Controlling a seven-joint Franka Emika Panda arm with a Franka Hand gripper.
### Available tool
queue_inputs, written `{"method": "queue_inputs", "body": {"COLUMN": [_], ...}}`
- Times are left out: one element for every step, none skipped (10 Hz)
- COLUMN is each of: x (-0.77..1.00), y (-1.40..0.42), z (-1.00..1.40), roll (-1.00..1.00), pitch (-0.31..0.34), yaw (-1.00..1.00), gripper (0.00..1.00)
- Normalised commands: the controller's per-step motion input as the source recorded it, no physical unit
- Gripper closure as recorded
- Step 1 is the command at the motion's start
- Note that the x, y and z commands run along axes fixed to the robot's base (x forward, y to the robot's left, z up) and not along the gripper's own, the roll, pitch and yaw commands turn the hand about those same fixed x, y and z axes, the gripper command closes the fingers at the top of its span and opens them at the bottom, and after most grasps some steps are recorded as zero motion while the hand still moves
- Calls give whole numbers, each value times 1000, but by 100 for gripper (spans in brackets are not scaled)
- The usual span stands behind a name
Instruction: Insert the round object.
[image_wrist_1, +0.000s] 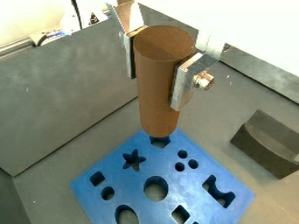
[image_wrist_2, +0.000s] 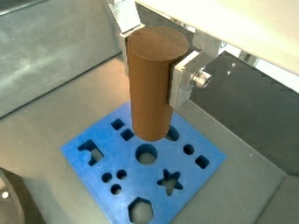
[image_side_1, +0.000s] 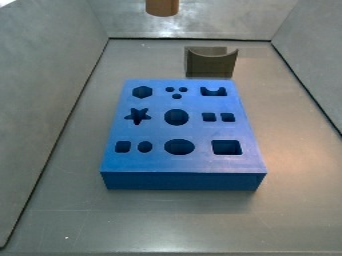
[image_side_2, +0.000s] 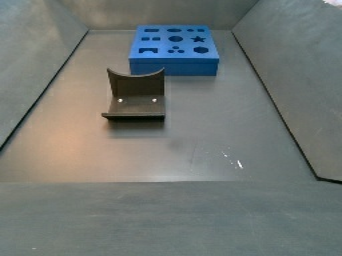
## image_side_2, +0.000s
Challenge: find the black curved holder bracket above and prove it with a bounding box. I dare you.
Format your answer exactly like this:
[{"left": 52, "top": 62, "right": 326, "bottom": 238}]
[{"left": 101, "top": 69, "right": 165, "bottom": 120}]

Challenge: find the blue shape sorter box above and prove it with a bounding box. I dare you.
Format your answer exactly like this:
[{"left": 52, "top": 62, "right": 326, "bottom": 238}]
[{"left": 128, "top": 25, "right": 219, "bottom": 76}]

